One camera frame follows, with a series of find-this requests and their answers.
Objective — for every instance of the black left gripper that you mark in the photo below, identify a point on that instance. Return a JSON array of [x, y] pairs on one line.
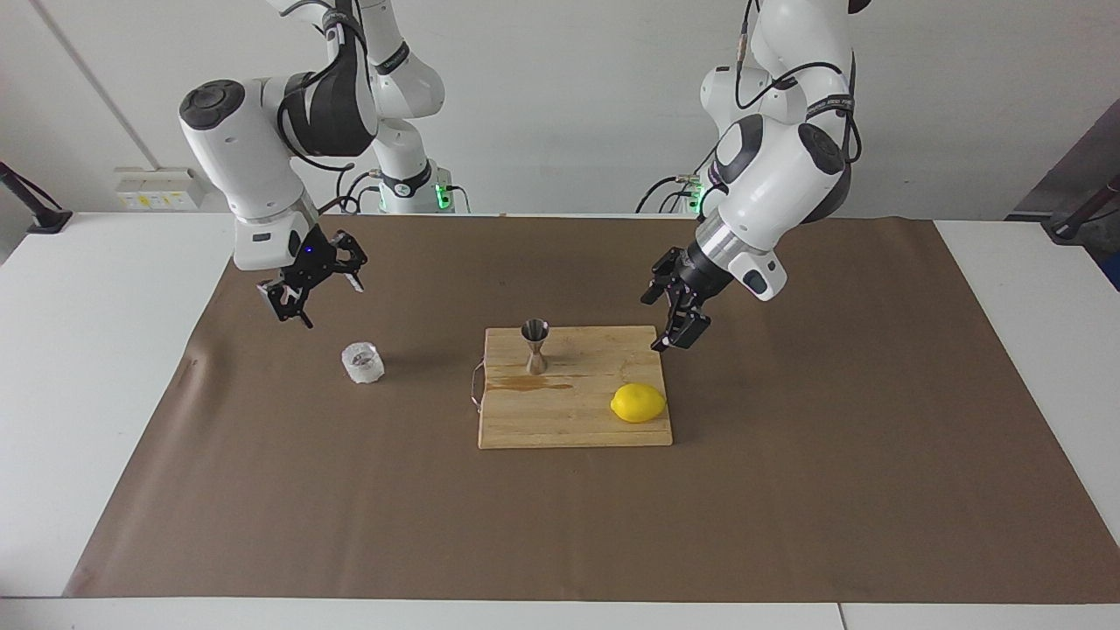
[[698, 276]]

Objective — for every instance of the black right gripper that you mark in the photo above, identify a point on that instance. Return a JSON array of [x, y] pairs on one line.
[[312, 258]]

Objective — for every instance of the clear glass cup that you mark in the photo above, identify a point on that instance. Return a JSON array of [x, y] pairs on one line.
[[362, 364]]

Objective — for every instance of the steel double jigger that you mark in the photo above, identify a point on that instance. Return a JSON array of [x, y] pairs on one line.
[[535, 337]]

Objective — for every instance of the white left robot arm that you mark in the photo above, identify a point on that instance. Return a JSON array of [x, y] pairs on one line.
[[770, 184]]

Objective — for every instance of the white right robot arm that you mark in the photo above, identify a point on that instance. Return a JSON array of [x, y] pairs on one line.
[[245, 157]]

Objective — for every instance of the yellow lemon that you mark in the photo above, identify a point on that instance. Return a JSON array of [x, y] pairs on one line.
[[639, 403]]

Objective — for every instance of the wooden cutting board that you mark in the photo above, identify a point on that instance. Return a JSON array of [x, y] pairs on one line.
[[560, 411]]

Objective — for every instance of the brown paper table mat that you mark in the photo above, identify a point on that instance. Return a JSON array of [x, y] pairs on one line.
[[350, 507]]

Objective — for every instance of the dark grey panel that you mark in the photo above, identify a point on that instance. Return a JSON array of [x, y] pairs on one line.
[[1076, 175]]

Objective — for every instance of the blue plastic object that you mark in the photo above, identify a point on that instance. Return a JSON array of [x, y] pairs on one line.
[[1114, 271]]

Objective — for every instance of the white wall socket strip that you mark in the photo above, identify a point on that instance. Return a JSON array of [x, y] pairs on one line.
[[157, 188]]

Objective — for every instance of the black clamp mount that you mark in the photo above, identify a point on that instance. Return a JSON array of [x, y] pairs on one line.
[[1081, 219], [39, 214]]

